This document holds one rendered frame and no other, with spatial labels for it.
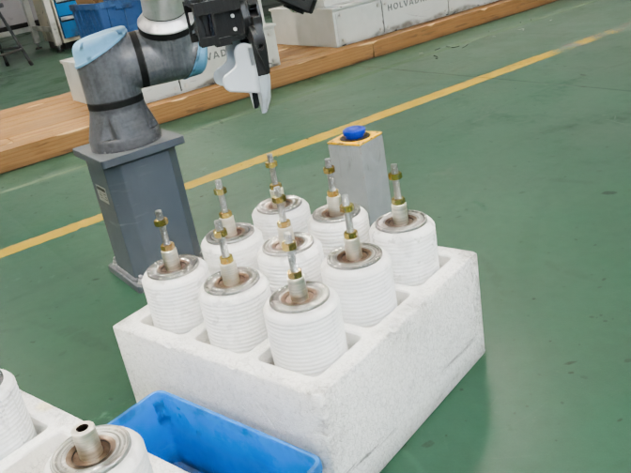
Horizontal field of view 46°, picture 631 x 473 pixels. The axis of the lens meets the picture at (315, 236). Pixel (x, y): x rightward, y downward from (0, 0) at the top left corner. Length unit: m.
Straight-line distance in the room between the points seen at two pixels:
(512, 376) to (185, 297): 0.50
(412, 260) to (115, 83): 0.77
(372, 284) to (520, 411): 0.29
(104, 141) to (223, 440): 0.79
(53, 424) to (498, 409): 0.59
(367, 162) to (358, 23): 2.48
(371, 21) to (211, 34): 2.85
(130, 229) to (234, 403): 0.70
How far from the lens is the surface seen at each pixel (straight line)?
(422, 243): 1.04
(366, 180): 1.27
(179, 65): 1.57
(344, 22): 3.66
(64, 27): 6.53
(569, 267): 1.45
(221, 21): 0.94
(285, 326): 0.88
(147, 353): 1.08
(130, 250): 1.62
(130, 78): 1.56
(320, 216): 1.13
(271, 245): 1.06
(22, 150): 2.95
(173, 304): 1.04
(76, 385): 1.37
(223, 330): 0.97
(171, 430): 1.07
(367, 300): 0.96
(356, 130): 1.27
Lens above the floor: 0.67
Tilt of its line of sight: 23 degrees down
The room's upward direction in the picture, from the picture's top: 10 degrees counter-clockwise
